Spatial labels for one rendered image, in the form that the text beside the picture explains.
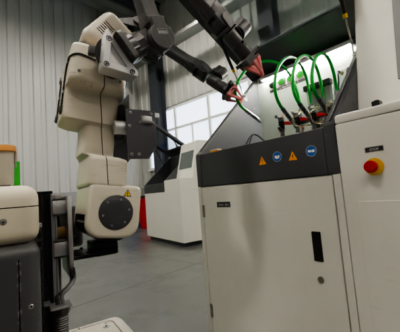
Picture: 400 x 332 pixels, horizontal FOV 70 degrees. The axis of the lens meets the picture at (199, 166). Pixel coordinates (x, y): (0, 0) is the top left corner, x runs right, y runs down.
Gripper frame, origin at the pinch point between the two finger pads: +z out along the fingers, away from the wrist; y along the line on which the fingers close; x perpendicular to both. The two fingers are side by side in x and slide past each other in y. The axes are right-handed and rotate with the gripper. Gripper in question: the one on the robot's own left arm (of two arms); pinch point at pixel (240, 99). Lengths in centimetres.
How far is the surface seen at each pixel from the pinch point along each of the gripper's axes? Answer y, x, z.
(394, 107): -51, 4, 48
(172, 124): 583, -148, -246
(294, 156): -25.2, 20.9, 35.1
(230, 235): 7, 54, 35
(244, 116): 29.7, -8.5, 1.2
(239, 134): 27.9, 3.1, 5.5
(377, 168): -45, 19, 55
